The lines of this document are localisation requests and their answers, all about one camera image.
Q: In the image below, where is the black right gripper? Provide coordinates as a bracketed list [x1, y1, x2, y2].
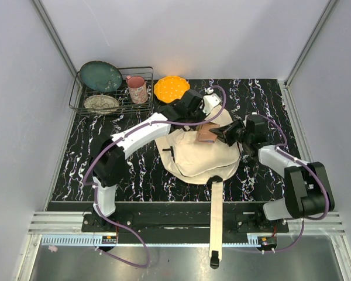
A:
[210, 118, 252, 147]

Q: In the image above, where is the salmon leather wallet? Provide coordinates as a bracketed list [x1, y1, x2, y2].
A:
[196, 123, 220, 143]

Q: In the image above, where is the cream canvas backpack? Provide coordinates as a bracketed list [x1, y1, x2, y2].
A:
[154, 108, 242, 269]

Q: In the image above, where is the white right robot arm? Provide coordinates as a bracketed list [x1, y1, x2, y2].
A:
[211, 114, 335, 232]

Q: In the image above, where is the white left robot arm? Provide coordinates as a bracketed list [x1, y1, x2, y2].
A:
[83, 90, 206, 232]

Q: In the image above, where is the yellow polka dot plate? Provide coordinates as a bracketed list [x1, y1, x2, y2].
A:
[154, 76, 190, 104]

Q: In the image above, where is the pink ghost pattern mug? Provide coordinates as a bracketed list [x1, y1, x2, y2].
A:
[125, 76, 148, 104]

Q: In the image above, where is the speckled beige plate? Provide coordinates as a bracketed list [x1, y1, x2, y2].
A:
[84, 95, 120, 114]

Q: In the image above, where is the dark teal plate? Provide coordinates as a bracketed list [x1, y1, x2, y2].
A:
[80, 61, 123, 93]

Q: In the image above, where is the grey wire dish rack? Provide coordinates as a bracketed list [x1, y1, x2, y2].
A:
[69, 66, 154, 116]

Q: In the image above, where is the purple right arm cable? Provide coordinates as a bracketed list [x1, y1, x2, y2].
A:
[230, 115, 331, 253]

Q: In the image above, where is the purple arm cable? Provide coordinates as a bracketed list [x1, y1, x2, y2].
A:
[83, 85, 226, 268]
[230, 115, 331, 253]

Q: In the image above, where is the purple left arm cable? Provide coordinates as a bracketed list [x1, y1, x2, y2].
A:
[83, 85, 226, 268]

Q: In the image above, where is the aluminium front rail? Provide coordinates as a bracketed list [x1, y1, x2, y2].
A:
[27, 211, 345, 235]

